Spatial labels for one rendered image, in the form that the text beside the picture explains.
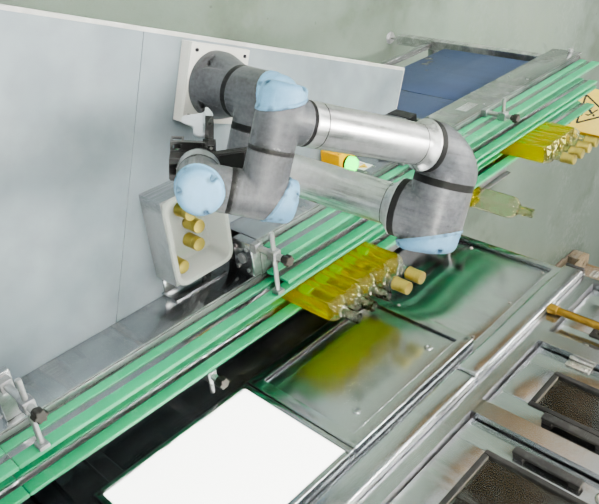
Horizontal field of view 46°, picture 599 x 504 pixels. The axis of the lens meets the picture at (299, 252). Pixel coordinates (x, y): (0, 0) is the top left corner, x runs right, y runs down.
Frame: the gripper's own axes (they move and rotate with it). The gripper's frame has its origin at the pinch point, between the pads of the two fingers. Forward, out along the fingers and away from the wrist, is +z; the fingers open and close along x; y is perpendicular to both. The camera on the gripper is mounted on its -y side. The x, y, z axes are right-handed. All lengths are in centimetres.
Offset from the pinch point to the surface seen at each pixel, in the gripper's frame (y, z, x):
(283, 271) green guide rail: -19.4, 24.8, 36.1
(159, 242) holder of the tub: 10.7, 16.1, 25.8
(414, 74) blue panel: -82, 138, -3
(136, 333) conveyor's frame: 15.5, 8.4, 44.9
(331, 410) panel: -28, -3, 59
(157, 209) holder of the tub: 10.9, 12.9, 17.0
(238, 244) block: -7.9, 25.6, 29.4
